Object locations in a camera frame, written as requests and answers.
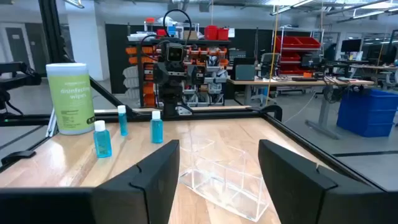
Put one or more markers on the black shelf with orange bins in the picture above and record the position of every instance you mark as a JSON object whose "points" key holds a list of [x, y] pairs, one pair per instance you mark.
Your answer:
{"points": [[146, 90]]}

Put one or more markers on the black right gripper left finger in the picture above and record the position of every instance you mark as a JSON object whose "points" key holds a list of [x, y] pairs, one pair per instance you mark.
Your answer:
{"points": [[124, 202]]}

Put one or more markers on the blue mouthwash bottle white cap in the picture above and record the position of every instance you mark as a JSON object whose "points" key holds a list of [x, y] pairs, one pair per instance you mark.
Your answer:
{"points": [[123, 123], [102, 143], [156, 130]]}

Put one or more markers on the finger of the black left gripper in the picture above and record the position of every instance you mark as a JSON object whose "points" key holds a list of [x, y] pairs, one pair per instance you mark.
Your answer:
{"points": [[160, 74], [199, 74]]}

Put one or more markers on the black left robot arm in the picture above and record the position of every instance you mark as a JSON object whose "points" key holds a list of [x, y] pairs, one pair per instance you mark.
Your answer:
{"points": [[172, 99]]}

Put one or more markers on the grey equipment box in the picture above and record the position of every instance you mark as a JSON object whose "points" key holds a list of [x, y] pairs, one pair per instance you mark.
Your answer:
{"points": [[245, 72]]}

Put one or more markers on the green disinfecting wipes canister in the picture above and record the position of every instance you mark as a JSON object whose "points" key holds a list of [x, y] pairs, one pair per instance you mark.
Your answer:
{"points": [[71, 99]]}

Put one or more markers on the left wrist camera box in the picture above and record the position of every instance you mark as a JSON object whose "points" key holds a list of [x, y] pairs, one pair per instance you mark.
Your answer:
{"points": [[174, 53]]}

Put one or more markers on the red plastic bin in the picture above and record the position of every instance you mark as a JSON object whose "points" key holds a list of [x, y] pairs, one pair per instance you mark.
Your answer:
{"points": [[223, 34], [211, 32]]}

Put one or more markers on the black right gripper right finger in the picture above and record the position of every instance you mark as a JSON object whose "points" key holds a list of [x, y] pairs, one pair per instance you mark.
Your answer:
{"points": [[311, 199]]}

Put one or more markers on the ceiling light strip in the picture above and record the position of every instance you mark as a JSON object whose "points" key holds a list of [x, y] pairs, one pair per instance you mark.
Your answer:
{"points": [[74, 3], [292, 6]]}

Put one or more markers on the long wooden workbench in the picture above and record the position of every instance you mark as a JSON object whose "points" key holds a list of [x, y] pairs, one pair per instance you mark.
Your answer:
{"points": [[295, 82]]}

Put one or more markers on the silver aluminium extrusion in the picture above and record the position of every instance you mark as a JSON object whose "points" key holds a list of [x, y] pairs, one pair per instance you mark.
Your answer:
{"points": [[51, 127]]}

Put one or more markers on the white rack with red bins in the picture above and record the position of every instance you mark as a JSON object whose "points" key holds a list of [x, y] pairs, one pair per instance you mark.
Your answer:
{"points": [[298, 42]]}

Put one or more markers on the grey office chair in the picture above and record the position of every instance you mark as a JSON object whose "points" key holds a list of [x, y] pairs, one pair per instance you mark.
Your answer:
{"points": [[269, 63]]}

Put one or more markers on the stacked blue plastic bins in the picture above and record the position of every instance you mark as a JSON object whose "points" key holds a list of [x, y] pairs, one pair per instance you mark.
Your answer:
{"points": [[367, 112]]}

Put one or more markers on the black equipment stand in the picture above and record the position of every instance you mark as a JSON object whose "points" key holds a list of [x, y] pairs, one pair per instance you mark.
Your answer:
{"points": [[15, 77]]}

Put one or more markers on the black computer monitor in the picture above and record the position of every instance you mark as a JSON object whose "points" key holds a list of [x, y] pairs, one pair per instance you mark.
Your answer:
{"points": [[351, 45]]}

